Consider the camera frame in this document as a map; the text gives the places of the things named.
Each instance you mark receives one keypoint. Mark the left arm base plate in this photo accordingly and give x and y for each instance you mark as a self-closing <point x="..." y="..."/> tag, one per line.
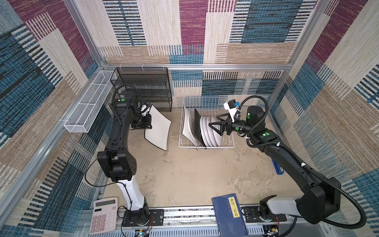
<point x="154" y="217"/>

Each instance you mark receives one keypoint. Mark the white square plate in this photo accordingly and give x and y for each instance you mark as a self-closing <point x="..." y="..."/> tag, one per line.
<point x="188" y="127"/>
<point x="158" y="134"/>

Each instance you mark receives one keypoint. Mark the blue flat box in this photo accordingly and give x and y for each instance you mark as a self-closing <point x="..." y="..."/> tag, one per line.
<point x="278" y="169"/>

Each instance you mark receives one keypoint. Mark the black square plate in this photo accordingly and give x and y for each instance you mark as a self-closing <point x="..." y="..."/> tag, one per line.
<point x="198" y="132"/>

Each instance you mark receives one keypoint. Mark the pink calculator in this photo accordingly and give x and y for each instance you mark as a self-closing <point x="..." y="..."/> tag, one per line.
<point x="104" y="216"/>

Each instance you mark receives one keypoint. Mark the blue book yellow label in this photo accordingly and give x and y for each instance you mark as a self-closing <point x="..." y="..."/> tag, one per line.
<point x="229" y="217"/>

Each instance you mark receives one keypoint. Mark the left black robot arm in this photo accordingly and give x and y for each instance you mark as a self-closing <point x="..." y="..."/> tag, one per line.
<point x="117" y="163"/>

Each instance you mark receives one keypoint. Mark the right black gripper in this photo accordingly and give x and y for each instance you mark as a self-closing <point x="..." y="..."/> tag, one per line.
<point x="228" y="124"/>

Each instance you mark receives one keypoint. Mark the white wire wall basket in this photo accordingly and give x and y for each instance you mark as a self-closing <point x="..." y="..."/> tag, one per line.
<point x="87" y="109"/>

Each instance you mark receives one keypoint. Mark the white wire dish rack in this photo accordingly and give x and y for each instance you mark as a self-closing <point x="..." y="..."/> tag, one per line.
<point x="207" y="107"/>

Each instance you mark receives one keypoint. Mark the white round plate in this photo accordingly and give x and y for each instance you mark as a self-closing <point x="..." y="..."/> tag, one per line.
<point x="206" y="128"/>
<point x="212" y="134"/>
<point x="203" y="133"/>
<point x="218" y="137"/>

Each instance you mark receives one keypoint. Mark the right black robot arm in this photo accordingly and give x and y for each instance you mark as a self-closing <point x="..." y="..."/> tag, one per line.
<point x="321" y="195"/>

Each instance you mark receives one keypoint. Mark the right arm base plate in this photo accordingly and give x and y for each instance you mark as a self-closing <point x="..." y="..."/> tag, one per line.
<point x="252" y="215"/>

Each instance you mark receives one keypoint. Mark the wrist white camera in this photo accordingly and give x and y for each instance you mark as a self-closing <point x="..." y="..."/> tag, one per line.
<point x="234" y="110"/>
<point x="145" y="109"/>

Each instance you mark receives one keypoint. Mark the black mesh shelf rack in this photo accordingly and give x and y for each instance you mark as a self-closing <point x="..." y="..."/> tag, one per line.
<point x="152" y="83"/>

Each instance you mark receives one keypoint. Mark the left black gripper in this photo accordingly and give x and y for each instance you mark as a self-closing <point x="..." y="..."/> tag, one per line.
<point x="147" y="124"/>

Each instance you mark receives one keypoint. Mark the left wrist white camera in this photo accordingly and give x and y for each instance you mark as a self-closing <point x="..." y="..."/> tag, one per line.
<point x="145" y="109"/>

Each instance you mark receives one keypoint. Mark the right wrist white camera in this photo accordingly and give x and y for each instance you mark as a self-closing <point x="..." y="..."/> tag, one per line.
<point x="234" y="110"/>

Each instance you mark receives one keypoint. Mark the aluminium front rail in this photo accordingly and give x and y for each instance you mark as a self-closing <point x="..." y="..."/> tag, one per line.
<point x="200" y="221"/>

